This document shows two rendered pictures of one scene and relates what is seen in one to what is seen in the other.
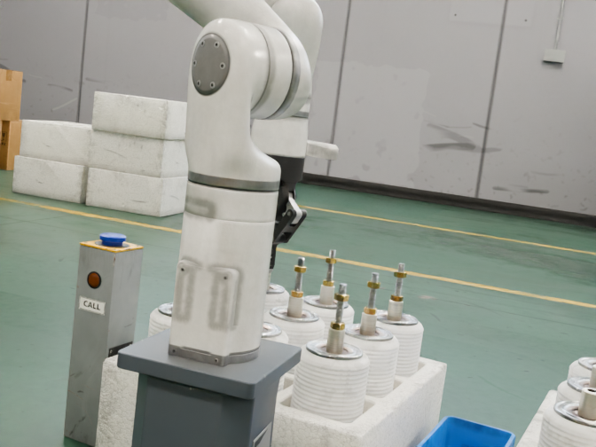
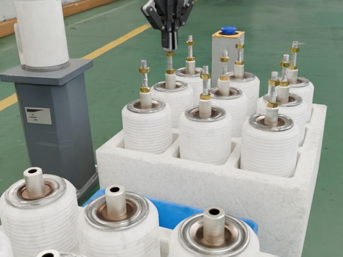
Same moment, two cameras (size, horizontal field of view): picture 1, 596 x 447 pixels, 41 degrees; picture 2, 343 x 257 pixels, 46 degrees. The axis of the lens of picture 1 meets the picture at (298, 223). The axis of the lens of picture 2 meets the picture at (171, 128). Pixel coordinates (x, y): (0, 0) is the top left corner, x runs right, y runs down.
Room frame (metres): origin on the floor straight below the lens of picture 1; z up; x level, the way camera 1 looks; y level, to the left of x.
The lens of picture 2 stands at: (1.05, -0.80, 0.53)
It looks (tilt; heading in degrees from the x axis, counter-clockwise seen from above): 24 degrees down; 89
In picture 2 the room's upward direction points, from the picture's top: 2 degrees counter-clockwise
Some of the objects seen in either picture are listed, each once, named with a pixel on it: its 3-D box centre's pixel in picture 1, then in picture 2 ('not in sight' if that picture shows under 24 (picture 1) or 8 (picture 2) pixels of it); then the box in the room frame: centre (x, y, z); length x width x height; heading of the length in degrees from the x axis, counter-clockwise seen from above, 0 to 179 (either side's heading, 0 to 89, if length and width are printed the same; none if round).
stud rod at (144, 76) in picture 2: (339, 312); (144, 80); (1.01, -0.07, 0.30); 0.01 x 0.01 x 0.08
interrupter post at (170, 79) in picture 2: not in sight; (170, 80); (1.06, 0.04, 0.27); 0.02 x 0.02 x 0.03
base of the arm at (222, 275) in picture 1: (223, 268); (41, 26); (0.80, 0.07, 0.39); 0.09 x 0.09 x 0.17; 72
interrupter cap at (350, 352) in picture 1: (333, 350); (146, 106); (1.01, -0.07, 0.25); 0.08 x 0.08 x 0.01
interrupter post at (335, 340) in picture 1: (335, 341); (146, 99); (1.01, -0.07, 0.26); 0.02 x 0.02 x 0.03
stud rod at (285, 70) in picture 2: (329, 272); (284, 74); (1.28, -0.06, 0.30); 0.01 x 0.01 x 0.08
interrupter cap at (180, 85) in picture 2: (254, 329); (170, 86); (1.06, 0.04, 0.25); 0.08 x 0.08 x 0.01
